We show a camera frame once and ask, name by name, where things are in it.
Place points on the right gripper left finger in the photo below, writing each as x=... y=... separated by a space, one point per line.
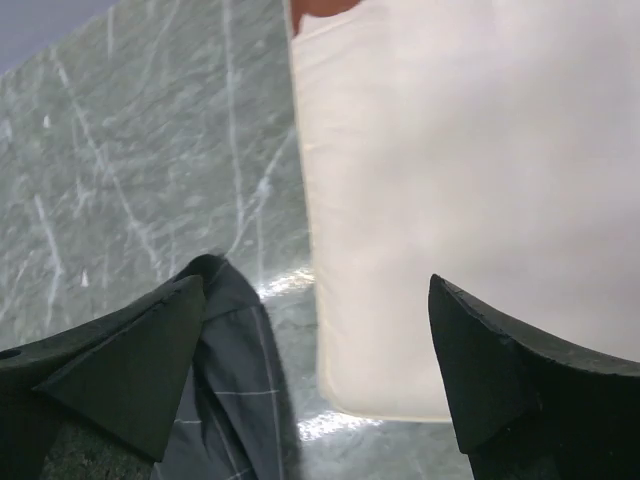
x=98 y=401

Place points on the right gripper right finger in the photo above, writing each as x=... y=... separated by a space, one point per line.
x=526 y=404

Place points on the dark grey checked pillowcase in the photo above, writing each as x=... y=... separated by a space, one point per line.
x=235 y=419

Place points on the cream bear print pillow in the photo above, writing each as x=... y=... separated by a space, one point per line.
x=493 y=143

